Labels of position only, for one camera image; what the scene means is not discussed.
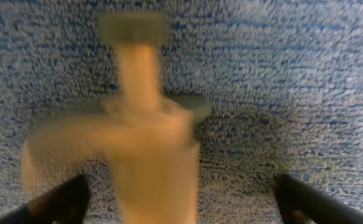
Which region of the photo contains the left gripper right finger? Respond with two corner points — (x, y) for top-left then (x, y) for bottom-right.
(273, 172), (363, 224)

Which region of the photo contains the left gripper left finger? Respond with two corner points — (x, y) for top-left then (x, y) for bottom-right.
(0, 173), (92, 224)

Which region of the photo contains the white pipette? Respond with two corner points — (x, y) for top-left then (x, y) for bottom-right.
(19, 11), (214, 224)

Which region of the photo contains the blue cloth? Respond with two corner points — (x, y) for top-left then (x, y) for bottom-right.
(0, 0), (363, 224)

